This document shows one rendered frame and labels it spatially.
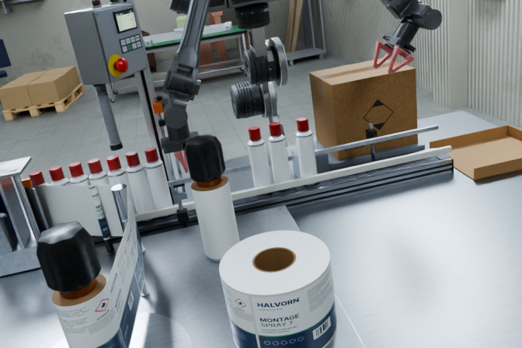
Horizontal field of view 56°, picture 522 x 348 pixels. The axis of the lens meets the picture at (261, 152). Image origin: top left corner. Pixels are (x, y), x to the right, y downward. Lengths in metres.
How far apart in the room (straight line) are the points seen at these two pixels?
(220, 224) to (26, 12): 9.26
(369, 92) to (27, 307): 1.17
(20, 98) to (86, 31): 6.26
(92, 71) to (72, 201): 0.34
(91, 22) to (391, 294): 0.96
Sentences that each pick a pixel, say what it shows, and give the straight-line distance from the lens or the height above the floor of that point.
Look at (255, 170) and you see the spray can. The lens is 1.45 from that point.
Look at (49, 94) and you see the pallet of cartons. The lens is 7.45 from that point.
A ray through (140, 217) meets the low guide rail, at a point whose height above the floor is 0.91.
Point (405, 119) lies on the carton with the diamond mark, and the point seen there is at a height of 0.95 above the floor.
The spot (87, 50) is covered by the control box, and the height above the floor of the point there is 1.38.
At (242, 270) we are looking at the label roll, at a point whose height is 1.02.
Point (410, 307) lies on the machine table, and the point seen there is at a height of 0.83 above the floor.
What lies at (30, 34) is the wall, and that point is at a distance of 10.26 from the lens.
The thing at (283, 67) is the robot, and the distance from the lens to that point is 1.97.
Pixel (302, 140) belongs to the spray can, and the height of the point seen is 1.03.
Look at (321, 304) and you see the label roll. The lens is 0.89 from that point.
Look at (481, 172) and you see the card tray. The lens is 1.60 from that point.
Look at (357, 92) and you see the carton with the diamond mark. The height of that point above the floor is 1.08.
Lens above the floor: 1.52
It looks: 21 degrees down
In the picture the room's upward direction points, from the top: 9 degrees counter-clockwise
